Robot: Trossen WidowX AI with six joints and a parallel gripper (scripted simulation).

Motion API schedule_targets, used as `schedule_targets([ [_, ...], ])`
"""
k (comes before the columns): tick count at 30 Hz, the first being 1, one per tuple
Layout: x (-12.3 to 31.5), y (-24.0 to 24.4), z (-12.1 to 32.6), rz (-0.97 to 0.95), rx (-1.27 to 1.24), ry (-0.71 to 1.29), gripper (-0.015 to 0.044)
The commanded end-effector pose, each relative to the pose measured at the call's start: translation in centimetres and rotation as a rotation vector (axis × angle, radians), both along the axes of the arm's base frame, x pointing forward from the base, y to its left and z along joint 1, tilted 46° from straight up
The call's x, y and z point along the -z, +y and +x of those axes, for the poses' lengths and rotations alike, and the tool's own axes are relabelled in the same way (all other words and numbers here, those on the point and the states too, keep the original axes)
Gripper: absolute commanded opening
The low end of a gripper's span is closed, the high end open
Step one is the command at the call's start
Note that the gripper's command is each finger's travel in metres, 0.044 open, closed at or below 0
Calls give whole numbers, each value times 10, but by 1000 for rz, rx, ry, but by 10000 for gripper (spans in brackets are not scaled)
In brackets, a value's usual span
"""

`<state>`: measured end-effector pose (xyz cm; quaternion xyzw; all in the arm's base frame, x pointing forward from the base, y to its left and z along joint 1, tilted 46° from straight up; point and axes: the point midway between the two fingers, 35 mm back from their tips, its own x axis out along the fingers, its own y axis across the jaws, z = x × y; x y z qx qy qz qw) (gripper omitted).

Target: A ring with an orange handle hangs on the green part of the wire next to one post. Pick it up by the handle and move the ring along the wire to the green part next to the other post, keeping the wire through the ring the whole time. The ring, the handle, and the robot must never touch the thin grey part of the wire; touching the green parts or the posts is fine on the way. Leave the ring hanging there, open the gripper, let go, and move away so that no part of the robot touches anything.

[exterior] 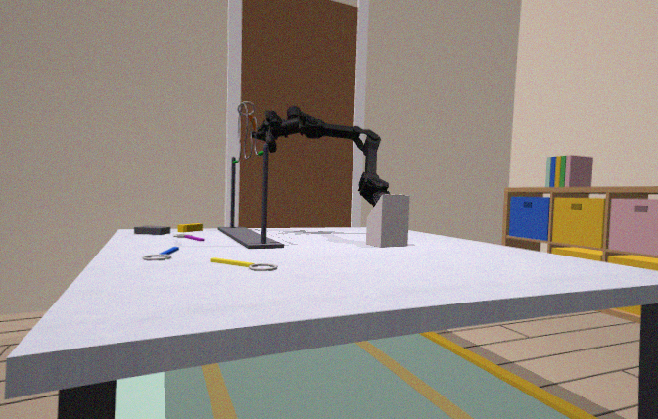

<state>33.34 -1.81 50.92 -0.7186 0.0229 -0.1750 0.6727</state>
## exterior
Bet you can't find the yellow rectangular block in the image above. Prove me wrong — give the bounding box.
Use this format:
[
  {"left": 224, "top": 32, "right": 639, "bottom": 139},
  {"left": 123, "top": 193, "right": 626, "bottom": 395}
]
[{"left": 178, "top": 223, "right": 203, "bottom": 232}]

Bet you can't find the grey loop with yellow handle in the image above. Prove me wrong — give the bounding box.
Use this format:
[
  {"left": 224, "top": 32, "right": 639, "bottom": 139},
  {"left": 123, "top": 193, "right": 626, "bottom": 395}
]
[{"left": 210, "top": 257, "right": 278, "bottom": 271}]

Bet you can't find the grey loop with purple handle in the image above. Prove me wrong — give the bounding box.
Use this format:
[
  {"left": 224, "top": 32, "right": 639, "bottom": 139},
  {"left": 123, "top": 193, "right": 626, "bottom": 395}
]
[{"left": 174, "top": 234, "right": 205, "bottom": 241}]

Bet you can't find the grey loop with blue handle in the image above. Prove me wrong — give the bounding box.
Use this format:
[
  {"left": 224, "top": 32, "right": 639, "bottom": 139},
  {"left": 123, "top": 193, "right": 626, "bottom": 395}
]
[{"left": 142, "top": 247, "right": 179, "bottom": 261}]

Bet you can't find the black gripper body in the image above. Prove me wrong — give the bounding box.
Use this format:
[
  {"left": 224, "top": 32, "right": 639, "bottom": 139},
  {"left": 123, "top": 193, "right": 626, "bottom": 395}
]
[{"left": 265, "top": 110, "right": 290, "bottom": 153}]

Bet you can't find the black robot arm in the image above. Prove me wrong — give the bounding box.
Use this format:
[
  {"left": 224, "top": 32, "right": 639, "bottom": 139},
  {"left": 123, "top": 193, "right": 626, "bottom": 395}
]
[{"left": 266, "top": 106, "right": 390, "bottom": 207}]

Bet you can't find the orange-brown long bar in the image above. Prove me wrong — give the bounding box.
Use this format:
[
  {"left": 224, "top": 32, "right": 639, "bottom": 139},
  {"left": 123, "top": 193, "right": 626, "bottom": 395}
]
[{"left": 237, "top": 101, "right": 256, "bottom": 132}]

